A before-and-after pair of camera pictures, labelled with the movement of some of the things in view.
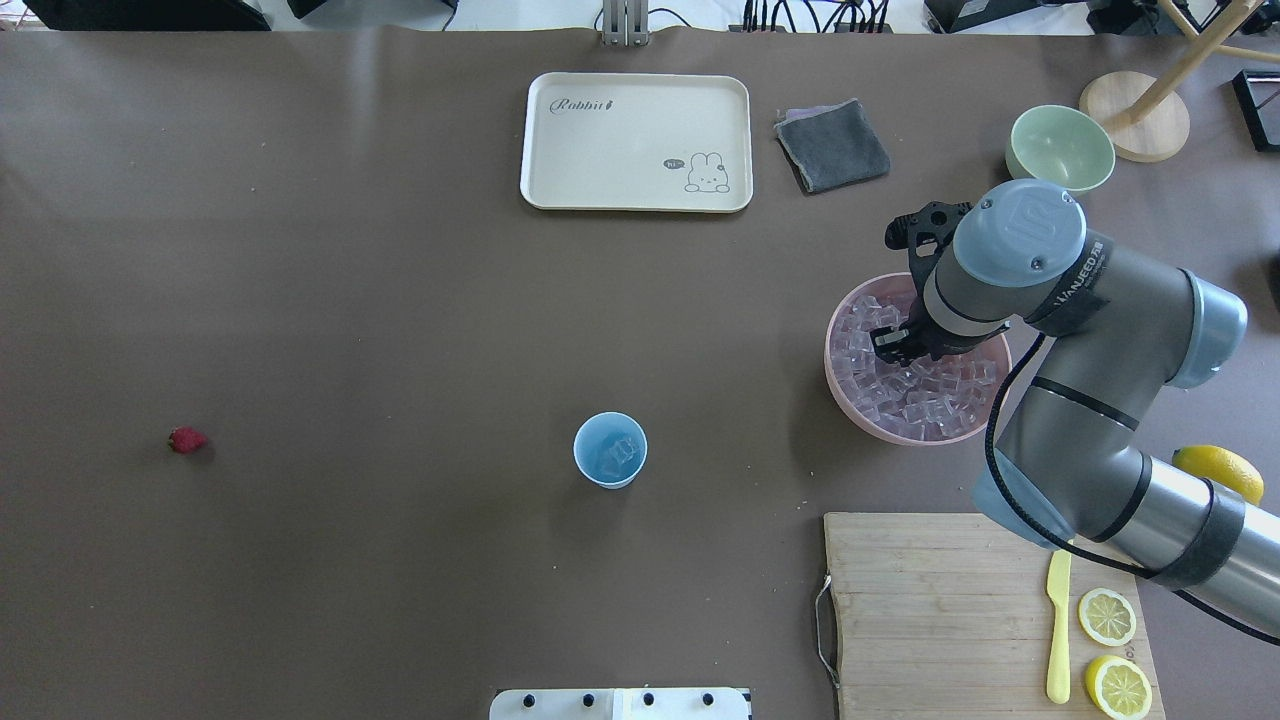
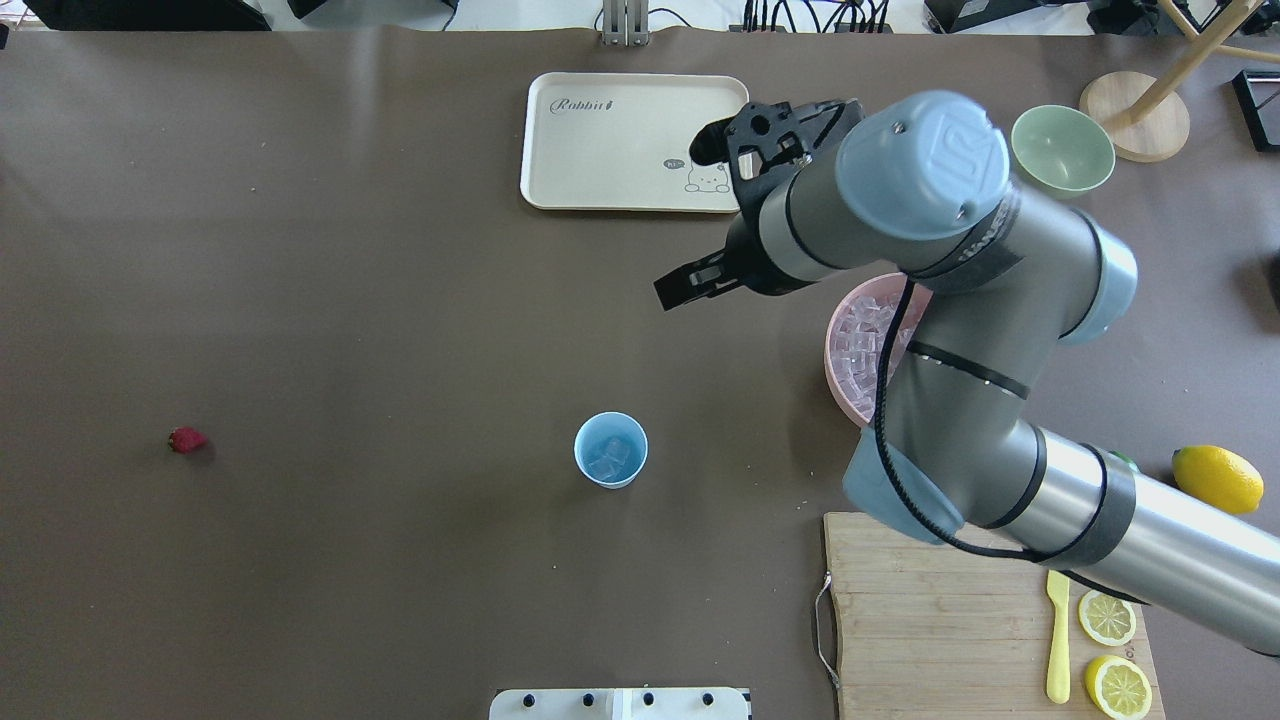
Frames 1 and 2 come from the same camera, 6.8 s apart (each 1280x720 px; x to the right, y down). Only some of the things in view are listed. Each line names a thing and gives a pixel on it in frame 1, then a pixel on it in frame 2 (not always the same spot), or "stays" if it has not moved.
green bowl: (1059, 144) stays
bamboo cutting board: (942, 616) stays
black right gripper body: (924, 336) -> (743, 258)
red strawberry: (186, 440) stays
